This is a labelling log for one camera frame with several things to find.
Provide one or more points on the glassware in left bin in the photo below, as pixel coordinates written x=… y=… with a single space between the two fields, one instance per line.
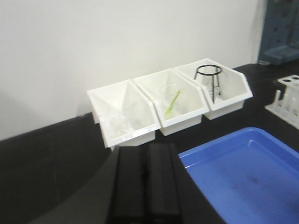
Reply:
x=123 y=119

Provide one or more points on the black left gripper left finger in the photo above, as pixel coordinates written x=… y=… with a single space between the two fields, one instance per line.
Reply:
x=129 y=194

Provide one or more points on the white test tube rack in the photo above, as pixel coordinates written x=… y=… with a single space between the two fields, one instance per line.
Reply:
x=287 y=107

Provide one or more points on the white storage bin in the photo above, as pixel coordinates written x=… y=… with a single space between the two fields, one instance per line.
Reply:
x=194 y=104
x=233 y=84
x=116 y=95

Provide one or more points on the black wire tripod stand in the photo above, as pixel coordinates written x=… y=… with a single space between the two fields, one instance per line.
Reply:
x=211 y=73

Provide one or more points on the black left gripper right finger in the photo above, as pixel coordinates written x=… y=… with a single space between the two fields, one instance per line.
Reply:
x=172 y=196

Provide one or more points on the left white storage bin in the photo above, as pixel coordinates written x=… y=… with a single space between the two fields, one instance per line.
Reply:
x=116 y=95

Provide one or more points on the blue plastic tray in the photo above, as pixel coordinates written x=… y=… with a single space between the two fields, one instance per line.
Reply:
x=248 y=176

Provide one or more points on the glass flask under tripod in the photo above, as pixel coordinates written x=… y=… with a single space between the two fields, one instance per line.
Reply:
x=213 y=85

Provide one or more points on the grey-blue pegboard drying rack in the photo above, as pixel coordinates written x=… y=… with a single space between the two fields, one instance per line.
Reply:
x=280 y=36

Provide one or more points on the right white storage bin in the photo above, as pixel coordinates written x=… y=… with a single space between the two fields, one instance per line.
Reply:
x=233 y=84

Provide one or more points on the yellow plastic spatula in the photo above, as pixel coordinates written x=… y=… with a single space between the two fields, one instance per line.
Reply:
x=167 y=112

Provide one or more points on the glass beaker in middle bin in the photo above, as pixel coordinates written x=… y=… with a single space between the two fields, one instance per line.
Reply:
x=168 y=92

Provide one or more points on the green plastic spatula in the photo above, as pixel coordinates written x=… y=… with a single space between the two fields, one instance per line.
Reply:
x=174 y=99

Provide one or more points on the middle white storage bin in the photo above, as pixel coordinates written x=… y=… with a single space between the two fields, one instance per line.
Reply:
x=194 y=104

